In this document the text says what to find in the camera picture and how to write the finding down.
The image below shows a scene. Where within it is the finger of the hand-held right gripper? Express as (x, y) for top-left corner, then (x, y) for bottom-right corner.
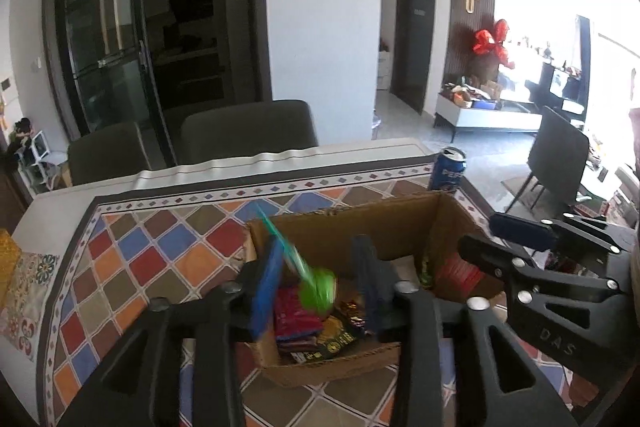
(489, 212), (636, 254)
(457, 234), (617, 296)

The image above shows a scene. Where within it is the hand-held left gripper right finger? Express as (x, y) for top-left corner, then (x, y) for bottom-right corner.
(351, 234), (583, 427)

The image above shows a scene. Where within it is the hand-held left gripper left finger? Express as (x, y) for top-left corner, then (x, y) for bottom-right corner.
(57, 234), (287, 427)

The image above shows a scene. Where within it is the red gold candy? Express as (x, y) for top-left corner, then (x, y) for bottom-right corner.
(334, 299), (369, 329)

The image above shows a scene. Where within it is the red snack packet with face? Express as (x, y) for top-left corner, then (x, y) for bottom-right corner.
(434, 253), (482, 294)

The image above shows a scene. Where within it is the pink red snack packet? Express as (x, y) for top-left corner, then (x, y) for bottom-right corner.
(274, 286), (327, 344)

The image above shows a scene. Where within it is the brown cardboard box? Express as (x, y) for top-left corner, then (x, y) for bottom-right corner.
(244, 192), (507, 389)

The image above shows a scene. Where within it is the dark yellow snack packet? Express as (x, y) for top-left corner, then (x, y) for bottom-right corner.
(304, 314), (372, 364)

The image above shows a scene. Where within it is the black office chair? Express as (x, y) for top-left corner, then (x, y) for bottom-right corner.
(504, 106), (592, 214)

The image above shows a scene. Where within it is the blue soda can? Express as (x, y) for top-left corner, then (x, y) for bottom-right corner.
(428, 146), (469, 194)

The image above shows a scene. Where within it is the white low cabinet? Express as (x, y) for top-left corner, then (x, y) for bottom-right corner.
(433, 91), (544, 144)

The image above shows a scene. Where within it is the colourful checkered tablecloth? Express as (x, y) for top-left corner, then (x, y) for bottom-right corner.
(35, 152), (601, 427)

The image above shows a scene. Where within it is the black computer monitor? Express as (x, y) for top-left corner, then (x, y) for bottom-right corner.
(539, 61), (584, 104)

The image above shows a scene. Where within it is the grey chair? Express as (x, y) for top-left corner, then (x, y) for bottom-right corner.
(66, 122), (152, 186)
(179, 99), (320, 166)

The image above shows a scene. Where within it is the red balloon decoration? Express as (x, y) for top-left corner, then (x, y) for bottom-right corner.
(472, 19), (517, 68)

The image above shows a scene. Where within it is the dark interior door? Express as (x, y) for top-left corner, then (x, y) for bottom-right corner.
(389, 0), (437, 116)

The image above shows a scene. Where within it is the patterned floral cloth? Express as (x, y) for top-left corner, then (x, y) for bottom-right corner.
(0, 249), (61, 363)

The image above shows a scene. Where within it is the white storage cart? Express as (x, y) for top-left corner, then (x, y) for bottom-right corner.
(14, 132), (69, 194)

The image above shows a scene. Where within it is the dark glass sliding door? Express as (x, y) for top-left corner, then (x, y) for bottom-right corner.
(44, 0), (167, 138)

